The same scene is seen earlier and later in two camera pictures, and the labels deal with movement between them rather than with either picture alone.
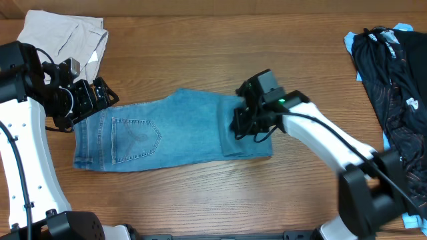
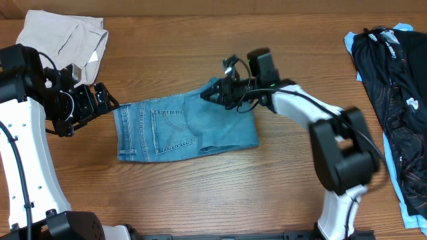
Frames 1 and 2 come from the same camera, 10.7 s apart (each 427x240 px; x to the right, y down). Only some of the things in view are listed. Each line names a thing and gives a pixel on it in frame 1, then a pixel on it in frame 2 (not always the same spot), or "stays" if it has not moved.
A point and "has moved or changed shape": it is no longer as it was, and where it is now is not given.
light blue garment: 409,221 stays
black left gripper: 83,89 stays
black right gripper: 242,128 → 226,93
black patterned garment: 393,65 stays
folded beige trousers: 64,36 stays
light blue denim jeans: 181,126 has moved or changed shape
